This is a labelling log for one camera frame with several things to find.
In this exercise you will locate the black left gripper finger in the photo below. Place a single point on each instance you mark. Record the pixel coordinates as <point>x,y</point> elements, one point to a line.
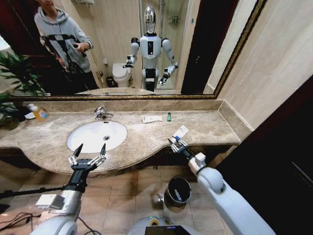
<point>77,151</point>
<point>102,153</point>

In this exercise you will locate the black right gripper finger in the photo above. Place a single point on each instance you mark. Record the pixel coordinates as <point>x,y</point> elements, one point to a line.
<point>174,147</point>
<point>183,144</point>

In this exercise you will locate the white blue trash packet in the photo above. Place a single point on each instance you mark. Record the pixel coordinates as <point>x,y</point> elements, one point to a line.
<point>181,131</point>

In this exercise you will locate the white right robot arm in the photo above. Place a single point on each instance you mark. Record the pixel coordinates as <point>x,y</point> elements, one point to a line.
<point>220,191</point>

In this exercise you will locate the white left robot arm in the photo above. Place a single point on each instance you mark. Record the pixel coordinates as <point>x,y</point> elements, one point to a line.
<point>56,222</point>

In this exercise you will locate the chrome sink drain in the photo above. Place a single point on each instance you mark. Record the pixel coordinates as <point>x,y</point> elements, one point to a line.
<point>106,137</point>

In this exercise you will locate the white oval sink basin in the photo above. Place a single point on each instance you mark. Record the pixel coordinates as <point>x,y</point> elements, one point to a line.
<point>93,133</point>

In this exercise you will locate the dark metal trash bin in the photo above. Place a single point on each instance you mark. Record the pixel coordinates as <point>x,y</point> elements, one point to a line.
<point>178,193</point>

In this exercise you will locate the small black bathroom bin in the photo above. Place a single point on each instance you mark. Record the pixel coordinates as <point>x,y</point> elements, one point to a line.
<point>110,82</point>

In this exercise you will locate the small green bottle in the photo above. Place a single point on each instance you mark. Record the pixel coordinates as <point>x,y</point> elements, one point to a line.
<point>169,117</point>

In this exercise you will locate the white toothpaste tube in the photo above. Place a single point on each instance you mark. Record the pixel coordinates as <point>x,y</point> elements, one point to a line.
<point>151,119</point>

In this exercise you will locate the chrome faucet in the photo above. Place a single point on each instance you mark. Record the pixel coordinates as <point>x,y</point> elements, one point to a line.
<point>99,112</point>

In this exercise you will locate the orange soap bottle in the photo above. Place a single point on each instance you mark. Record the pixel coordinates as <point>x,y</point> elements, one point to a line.
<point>40,114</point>

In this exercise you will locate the small white dish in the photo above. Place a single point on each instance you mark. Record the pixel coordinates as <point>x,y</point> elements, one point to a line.
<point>30,115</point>

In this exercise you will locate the white toilet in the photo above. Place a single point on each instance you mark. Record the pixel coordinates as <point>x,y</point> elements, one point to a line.
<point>121,72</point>

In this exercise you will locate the dark wooden door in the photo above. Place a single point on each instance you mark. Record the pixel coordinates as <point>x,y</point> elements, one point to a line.
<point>276,159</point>

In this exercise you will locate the green leafy plant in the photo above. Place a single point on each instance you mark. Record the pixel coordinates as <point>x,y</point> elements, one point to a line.
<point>22,73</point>

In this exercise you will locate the black handheld controller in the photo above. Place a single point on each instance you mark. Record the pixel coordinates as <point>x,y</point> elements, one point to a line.
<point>80,50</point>

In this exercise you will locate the gold framed wall mirror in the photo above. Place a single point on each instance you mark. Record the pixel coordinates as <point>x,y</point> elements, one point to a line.
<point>117,36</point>

